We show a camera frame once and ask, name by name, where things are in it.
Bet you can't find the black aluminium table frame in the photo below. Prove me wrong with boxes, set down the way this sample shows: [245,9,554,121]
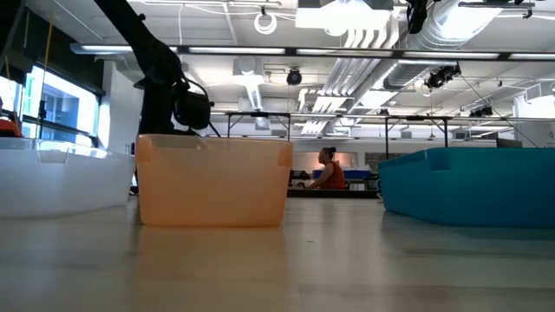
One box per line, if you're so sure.
[128,185,381,199]

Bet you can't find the blue crates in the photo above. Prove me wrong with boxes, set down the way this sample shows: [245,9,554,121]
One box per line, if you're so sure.
[311,168,372,181]

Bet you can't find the black ceiling spotlight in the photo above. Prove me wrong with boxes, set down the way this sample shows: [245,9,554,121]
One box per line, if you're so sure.
[285,68,304,87]

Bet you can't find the window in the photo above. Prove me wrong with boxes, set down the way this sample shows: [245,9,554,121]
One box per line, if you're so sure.
[0,64,101,148]

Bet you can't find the black frame table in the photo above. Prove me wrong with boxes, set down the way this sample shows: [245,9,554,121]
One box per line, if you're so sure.
[226,111,292,142]
[384,115,450,172]

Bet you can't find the white cable coil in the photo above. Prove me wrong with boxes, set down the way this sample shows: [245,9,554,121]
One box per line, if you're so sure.
[253,11,278,36]

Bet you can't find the silver air duct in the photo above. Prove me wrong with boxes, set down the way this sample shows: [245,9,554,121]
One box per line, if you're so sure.
[383,0,504,91]

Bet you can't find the orange plastic bin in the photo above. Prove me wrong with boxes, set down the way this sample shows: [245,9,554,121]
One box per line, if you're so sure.
[135,133,295,229]

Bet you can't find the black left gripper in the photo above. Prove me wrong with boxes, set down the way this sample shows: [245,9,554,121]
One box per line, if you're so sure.
[138,98,192,136]

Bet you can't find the long ceiling light bar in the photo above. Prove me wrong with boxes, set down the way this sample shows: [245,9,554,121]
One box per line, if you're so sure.
[69,42,555,62]

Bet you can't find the clear plastic bin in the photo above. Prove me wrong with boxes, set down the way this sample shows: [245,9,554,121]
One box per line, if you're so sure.
[0,137,136,219]

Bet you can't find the teal plastic bin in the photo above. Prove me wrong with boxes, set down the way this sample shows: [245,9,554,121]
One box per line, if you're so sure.
[377,146,555,230]

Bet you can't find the black ceiling camera cluster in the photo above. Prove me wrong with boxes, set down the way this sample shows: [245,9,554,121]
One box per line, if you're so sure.
[423,63,462,90]

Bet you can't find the person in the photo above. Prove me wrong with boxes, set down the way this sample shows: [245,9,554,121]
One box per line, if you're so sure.
[305,146,347,191]

